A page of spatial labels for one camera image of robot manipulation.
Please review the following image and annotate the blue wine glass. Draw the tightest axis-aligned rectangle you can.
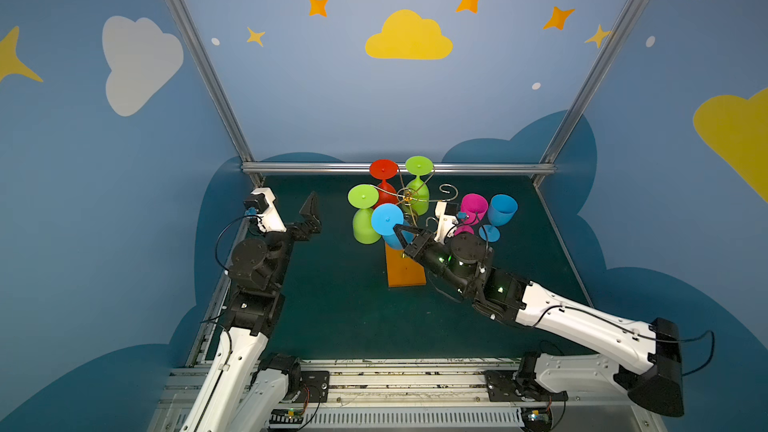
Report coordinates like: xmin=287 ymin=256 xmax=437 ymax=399
xmin=478 ymin=194 xmax=519 ymax=243
xmin=372 ymin=203 xmax=405 ymax=250

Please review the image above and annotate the green wine glass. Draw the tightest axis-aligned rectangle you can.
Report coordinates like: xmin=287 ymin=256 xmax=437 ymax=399
xmin=347 ymin=184 xmax=381 ymax=245
xmin=405 ymin=156 xmax=434 ymax=217

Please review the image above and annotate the pink wine glass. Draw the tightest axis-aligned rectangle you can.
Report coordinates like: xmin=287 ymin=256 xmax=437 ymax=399
xmin=453 ymin=193 xmax=489 ymax=236

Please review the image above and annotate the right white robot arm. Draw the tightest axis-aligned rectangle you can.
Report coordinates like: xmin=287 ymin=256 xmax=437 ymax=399
xmin=394 ymin=225 xmax=684 ymax=417

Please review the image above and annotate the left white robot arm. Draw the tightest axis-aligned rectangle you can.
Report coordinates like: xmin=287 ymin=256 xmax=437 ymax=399
xmin=181 ymin=188 xmax=322 ymax=431

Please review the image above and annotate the orange wooden rack base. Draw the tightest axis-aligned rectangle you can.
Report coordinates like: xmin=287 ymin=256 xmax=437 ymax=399
xmin=385 ymin=244 xmax=427 ymax=288

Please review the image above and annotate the red wine glass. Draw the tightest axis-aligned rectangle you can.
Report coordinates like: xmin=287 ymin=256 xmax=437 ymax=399
xmin=369 ymin=159 xmax=399 ymax=208

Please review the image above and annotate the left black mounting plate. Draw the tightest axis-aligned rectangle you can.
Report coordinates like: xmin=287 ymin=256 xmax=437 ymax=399
xmin=285 ymin=371 xmax=330 ymax=404

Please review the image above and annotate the black mounting plate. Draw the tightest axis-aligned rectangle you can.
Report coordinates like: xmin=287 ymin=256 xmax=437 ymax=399
xmin=483 ymin=370 xmax=569 ymax=403
xmin=285 ymin=371 xmax=330 ymax=404

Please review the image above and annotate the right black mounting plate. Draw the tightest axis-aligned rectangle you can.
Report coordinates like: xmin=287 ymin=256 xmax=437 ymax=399
xmin=483 ymin=370 xmax=569 ymax=403

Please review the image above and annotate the left small circuit board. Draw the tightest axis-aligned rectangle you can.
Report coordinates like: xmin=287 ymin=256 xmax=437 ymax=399
xmin=267 ymin=408 xmax=305 ymax=429

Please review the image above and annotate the small circuit board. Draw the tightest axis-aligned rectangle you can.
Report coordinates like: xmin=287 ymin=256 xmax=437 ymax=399
xmin=267 ymin=408 xmax=305 ymax=429
xmin=521 ymin=408 xmax=553 ymax=432

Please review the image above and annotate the right small circuit board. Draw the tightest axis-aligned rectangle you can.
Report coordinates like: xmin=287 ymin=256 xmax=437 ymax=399
xmin=521 ymin=408 xmax=553 ymax=432

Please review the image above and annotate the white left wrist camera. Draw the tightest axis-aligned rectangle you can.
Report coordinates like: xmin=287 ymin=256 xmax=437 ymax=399
xmin=243 ymin=187 xmax=287 ymax=234

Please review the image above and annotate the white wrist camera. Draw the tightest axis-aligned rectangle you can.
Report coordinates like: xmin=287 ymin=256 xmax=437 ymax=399
xmin=243 ymin=187 xmax=287 ymax=234
xmin=435 ymin=201 xmax=468 ymax=243

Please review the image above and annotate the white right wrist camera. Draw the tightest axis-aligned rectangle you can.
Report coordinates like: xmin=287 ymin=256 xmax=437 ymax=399
xmin=435 ymin=201 xmax=468 ymax=243

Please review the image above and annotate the gold wire glass rack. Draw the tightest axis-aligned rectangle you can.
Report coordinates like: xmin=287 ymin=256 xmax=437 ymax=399
xmin=347 ymin=160 xmax=458 ymax=234

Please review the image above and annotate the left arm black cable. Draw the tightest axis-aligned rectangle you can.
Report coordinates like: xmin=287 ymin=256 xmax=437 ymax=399
xmin=200 ymin=212 xmax=265 ymax=337

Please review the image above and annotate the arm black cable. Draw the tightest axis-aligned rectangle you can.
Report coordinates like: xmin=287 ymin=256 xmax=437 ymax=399
xmin=200 ymin=212 xmax=265 ymax=337
xmin=530 ymin=302 xmax=716 ymax=378

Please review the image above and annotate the horizontal aluminium back rail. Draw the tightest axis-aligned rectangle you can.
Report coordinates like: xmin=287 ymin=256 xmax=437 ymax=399
xmin=241 ymin=161 xmax=556 ymax=176

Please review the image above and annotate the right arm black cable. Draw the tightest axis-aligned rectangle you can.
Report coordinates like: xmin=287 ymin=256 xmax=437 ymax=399
xmin=530 ymin=302 xmax=716 ymax=378

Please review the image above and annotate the right aluminium corner post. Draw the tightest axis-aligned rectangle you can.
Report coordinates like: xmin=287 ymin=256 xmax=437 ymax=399
xmin=532 ymin=0 xmax=650 ymax=189

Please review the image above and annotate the aluminium corner post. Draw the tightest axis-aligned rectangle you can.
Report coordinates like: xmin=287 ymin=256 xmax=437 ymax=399
xmin=164 ymin=0 xmax=263 ymax=187
xmin=532 ymin=0 xmax=650 ymax=189

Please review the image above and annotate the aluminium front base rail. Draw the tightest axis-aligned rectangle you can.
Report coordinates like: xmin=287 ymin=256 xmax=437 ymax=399
xmin=146 ymin=358 xmax=661 ymax=432

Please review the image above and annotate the left aluminium corner post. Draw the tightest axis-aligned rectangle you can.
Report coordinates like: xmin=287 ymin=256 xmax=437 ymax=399
xmin=164 ymin=0 xmax=263 ymax=187

